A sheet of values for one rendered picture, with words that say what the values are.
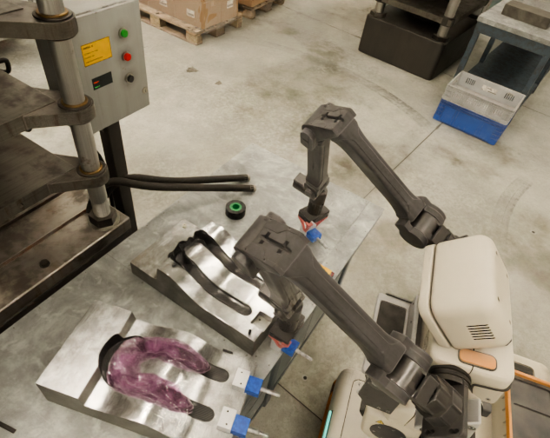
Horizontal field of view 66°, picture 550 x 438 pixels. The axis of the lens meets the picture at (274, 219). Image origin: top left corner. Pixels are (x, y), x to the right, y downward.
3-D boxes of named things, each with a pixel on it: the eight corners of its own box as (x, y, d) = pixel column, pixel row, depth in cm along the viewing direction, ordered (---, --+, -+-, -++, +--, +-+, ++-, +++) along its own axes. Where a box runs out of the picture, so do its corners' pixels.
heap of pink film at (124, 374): (214, 359, 119) (215, 346, 113) (188, 422, 106) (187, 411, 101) (130, 331, 122) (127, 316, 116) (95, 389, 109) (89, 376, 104)
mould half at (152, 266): (295, 298, 143) (302, 275, 134) (251, 356, 127) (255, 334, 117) (184, 229, 159) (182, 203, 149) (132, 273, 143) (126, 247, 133)
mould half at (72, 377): (255, 370, 124) (259, 353, 116) (223, 465, 106) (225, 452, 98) (102, 319, 130) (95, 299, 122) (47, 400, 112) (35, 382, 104)
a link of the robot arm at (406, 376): (429, 412, 79) (443, 388, 80) (397, 382, 76) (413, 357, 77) (396, 393, 87) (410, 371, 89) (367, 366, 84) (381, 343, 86)
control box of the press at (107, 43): (172, 272, 241) (146, 0, 137) (131, 308, 222) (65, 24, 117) (143, 253, 248) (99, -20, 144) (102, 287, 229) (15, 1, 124)
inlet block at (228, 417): (269, 429, 110) (272, 422, 107) (264, 449, 107) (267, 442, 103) (223, 413, 112) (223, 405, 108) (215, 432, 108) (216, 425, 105)
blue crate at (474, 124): (506, 129, 399) (519, 109, 384) (493, 147, 375) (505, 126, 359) (447, 102, 422) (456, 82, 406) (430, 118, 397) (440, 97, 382)
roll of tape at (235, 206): (224, 219, 165) (224, 212, 163) (226, 204, 171) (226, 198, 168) (244, 221, 166) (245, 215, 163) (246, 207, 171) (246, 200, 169)
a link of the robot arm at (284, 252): (254, 261, 63) (294, 211, 65) (223, 250, 75) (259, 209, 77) (414, 412, 79) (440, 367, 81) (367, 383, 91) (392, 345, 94)
